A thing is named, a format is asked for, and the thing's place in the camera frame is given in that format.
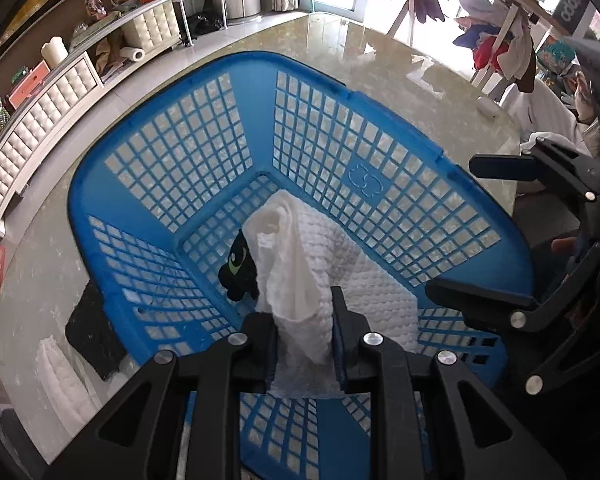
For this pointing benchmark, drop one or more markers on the brown paper bags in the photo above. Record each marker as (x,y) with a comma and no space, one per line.
(110,57)

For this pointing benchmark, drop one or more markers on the white cylinder candle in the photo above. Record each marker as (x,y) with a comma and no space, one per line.
(55,52)

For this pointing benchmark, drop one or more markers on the orange box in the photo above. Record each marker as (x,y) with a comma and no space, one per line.
(27,85)

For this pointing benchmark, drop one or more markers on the white textured towel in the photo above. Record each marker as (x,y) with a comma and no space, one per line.
(300,280)

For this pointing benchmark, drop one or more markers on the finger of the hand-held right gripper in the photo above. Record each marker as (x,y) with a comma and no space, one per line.
(480,300)
(505,167)

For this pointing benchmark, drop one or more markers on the black cloth with green print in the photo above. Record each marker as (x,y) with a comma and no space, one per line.
(237,270)

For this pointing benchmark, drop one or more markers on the black bag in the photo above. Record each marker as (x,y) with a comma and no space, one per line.
(205,24)

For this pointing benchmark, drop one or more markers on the person's right hand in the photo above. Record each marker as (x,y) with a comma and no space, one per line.
(564,246)

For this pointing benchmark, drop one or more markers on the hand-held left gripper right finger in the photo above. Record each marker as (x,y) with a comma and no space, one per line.
(339,360)

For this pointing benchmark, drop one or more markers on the white tufted cabinet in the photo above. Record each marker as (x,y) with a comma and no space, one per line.
(40,125)

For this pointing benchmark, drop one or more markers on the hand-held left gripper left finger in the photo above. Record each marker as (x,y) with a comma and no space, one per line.
(271,360)

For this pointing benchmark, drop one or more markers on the paper towel roll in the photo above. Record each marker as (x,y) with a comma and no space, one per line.
(132,54)

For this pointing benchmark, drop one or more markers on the blue plastic laundry basket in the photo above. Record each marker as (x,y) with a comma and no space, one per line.
(380,180)

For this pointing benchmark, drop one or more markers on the white chair cover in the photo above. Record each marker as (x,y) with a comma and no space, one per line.
(540,110)

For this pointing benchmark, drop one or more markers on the clothes rack with clothes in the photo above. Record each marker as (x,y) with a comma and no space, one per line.
(485,45)

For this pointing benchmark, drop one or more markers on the black sign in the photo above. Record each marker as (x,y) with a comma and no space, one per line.
(572,0)

